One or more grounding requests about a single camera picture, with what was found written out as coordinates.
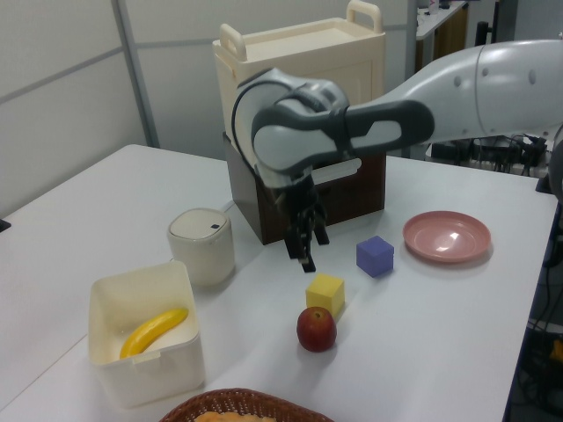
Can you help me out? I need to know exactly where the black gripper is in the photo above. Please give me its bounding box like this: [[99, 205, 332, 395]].
[[262, 171, 331, 273]]

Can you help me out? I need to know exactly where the white open plastic container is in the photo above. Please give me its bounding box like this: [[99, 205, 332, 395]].
[[89, 259, 207, 410]]

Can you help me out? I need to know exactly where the dark brown wooden box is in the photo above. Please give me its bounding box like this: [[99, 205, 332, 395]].
[[221, 130, 389, 246]]

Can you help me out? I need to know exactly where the yellow cube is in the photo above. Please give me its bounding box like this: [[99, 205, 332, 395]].
[[305, 273, 346, 319]]

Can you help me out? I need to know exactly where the purple cube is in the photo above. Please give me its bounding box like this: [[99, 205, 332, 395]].
[[355, 235, 395, 279]]

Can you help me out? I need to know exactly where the red apple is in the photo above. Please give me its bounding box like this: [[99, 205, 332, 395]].
[[296, 306, 339, 353]]

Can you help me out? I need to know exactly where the small white lidded bin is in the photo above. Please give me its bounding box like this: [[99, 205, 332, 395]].
[[166, 207, 236, 288]]

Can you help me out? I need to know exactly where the pink plate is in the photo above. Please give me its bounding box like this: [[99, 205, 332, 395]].
[[402, 210, 493, 265]]

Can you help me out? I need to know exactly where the brown wicker basket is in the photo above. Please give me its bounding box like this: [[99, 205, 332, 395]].
[[157, 387, 336, 422]]

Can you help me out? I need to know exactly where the yellow banana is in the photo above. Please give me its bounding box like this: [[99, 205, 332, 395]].
[[119, 307, 190, 360]]

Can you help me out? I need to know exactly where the orange item in basket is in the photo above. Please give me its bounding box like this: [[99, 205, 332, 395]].
[[193, 410, 279, 422]]

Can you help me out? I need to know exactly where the background desk with wooden side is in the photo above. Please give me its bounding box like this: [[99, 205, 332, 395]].
[[414, 0, 471, 76]]

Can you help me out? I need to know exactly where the white handle on brown box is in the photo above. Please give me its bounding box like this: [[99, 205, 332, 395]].
[[312, 157, 363, 182]]

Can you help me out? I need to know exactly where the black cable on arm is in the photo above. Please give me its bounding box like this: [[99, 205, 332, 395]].
[[230, 80, 267, 178]]

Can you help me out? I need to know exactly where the cream plastic cabinet with handles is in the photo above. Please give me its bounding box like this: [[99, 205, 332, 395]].
[[211, 0, 389, 135]]

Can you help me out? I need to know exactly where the grey partition post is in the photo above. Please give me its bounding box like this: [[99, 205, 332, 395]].
[[113, 0, 161, 149]]

